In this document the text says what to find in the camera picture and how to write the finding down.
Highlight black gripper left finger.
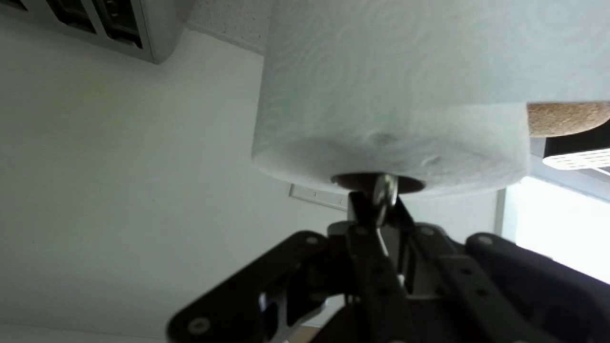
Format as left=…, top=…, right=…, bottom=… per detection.
left=166, top=189, right=409, bottom=343

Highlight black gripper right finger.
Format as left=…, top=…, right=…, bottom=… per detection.
left=388, top=200, right=610, bottom=343

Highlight white paper towel roll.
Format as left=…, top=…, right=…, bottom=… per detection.
left=250, top=0, right=534, bottom=198

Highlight brown wooden object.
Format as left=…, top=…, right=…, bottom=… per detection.
left=525, top=99, right=610, bottom=141

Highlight silver slotted appliance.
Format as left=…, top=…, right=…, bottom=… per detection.
left=0, top=0, right=193, bottom=67

